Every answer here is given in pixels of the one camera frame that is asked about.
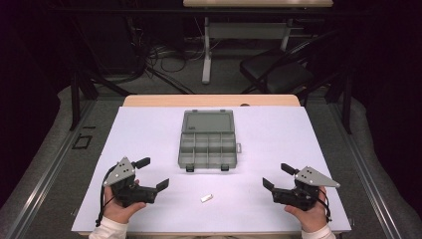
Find black cord of left gripper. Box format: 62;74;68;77
95;165;117;228

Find person's right hand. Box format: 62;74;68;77
284;185;329;233

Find metal floor rail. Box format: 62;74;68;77
327;103;402;239
6;99;98;239

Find white table mat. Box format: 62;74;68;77
71;106;352;233

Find person's left hand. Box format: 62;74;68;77
104;178;147;225

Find black folding chair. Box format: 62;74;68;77
239;29;342;101

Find black cord of gripper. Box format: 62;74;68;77
316;188;332;223
95;165;117;228

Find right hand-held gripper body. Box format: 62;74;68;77
272;166;341;212

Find bundle of floor cables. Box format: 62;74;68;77
145;43;207;74

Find black metal stand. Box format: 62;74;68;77
326;66;353;135
68;71;133;132

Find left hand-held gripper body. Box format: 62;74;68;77
103;156;159;209

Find black cord of right gripper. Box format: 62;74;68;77
316;188;332;223

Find white-legged desk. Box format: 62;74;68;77
182;0;334;85

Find grey plastic compartment box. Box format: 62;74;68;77
177;109;243;173

